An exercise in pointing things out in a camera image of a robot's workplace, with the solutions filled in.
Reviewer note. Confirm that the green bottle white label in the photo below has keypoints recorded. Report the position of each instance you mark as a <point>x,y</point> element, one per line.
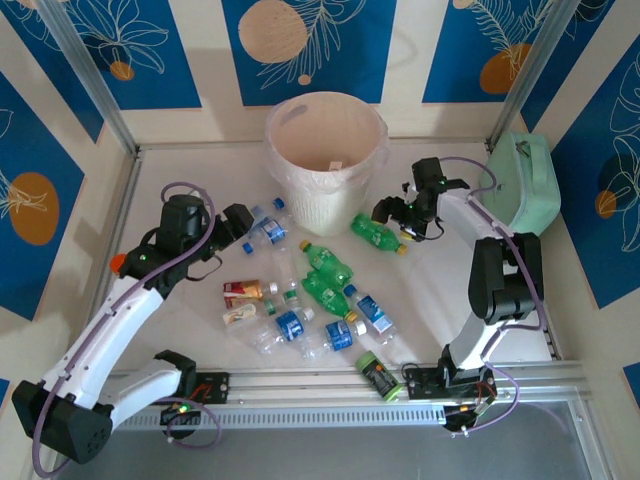
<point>372,232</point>

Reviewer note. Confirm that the clear bottle blue cap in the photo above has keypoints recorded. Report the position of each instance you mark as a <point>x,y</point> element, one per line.
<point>265,210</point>

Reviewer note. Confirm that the clear bottle long white label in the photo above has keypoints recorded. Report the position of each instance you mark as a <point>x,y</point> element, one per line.
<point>335,164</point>

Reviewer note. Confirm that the clear bottle cartoon label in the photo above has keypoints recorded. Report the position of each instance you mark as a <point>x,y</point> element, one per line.
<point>240,315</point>

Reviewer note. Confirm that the clear bottle green label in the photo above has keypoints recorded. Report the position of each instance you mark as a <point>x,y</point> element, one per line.
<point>284,265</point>

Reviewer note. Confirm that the blue label bottle white cap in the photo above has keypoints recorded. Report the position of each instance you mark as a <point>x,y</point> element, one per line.
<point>290,325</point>
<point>339,336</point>

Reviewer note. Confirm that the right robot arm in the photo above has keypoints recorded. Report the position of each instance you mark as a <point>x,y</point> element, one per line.
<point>505,280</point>

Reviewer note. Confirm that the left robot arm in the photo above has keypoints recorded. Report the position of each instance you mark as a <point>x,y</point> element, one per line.
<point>112,345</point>

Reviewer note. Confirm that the white plastic bin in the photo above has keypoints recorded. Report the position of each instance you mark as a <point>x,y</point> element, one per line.
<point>325,210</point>

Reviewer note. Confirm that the orange cap bottle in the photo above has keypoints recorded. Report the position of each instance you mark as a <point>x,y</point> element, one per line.
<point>118,262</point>

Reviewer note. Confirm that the mint green zip case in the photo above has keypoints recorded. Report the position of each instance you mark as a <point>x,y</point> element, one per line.
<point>530,200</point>

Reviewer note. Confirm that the green canister black label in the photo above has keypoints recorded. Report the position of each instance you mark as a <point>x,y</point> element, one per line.
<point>377,375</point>

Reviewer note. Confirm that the grey metal panel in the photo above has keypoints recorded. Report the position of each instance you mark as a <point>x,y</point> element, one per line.
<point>320,455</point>

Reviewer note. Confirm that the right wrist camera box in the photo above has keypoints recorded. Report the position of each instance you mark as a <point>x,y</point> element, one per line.
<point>407,189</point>

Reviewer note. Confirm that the long aluminium base rail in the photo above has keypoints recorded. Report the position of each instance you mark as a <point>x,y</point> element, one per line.
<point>320,382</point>

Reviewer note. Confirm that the aluminium frame post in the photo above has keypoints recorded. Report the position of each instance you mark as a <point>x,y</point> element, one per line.
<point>85,70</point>
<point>532,65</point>

